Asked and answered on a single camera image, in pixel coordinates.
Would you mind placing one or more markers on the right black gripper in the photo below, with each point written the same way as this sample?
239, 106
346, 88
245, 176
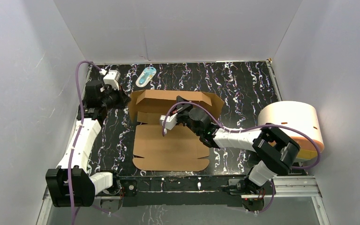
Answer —
180, 109

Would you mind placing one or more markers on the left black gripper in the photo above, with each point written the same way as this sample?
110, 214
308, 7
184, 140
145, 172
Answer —
117, 98

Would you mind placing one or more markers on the brown cardboard box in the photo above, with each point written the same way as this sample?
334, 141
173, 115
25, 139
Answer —
180, 149

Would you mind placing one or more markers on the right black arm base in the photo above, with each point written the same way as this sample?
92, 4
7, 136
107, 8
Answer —
248, 191

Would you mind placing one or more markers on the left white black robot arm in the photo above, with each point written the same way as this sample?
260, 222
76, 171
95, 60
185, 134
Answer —
69, 184

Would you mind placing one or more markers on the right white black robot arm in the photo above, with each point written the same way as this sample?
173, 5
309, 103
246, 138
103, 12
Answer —
277, 151

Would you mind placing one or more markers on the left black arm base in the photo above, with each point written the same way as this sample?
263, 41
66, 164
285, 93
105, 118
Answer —
110, 191

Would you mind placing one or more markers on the teal white packaged item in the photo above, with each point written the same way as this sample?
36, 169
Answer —
146, 76

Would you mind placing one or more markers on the large white tape roll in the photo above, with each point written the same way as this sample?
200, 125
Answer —
299, 116

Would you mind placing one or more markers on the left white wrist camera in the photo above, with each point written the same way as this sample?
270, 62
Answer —
111, 78

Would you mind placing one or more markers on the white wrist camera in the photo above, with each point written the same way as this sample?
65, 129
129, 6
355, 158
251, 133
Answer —
111, 78
168, 123

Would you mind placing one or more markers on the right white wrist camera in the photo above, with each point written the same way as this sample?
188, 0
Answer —
168, 123

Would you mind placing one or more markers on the aluminium frame rail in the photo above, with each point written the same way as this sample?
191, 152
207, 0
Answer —
197, 190

